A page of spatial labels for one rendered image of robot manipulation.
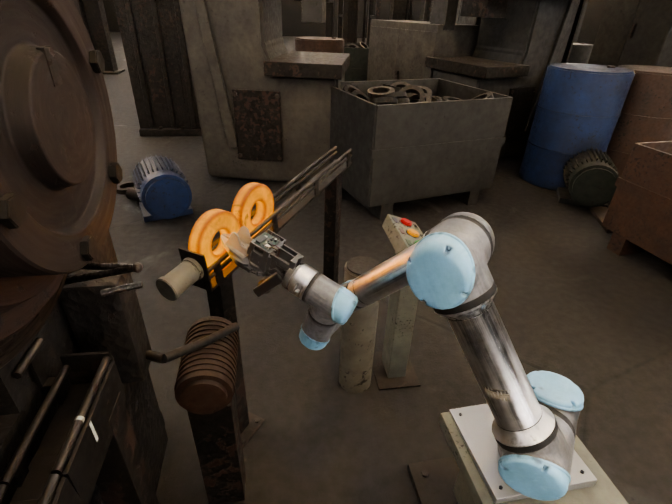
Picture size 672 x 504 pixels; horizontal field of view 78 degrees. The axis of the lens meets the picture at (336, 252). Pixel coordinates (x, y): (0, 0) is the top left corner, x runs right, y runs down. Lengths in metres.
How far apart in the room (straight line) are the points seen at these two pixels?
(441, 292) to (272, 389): 1.02
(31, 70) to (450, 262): 0.56
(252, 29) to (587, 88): 2.34
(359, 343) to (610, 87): 2.77
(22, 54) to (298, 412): 1.32
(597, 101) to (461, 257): 3.00
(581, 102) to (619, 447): 2.48
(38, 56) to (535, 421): 0.86
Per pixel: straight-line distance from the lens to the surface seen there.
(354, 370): 1.50
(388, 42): 4.77
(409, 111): 2.58
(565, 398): 0.99
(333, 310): 0.90
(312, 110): 3.07
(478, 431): 1.18
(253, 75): 3.12
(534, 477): 0.90
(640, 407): 1.94
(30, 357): 0.76
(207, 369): 0.96
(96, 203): 0.53
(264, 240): 0.95
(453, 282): 0.69
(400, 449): 1.48
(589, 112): 3.61
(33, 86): 0.42
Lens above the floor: 1.21
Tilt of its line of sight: 31 degrees down
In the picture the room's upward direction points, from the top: 2 degrees clockwise
